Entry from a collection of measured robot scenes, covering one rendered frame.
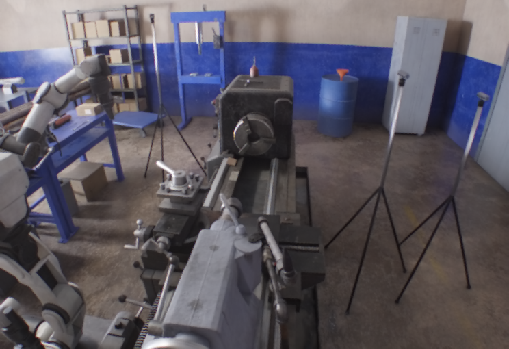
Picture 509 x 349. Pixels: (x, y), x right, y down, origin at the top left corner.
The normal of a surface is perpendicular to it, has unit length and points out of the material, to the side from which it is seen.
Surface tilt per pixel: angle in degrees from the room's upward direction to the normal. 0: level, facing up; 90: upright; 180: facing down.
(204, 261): 0
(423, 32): 90
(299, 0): 90
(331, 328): 0
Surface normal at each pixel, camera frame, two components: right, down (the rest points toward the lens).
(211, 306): 0.00, -0.89
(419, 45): -0.11, 0.44
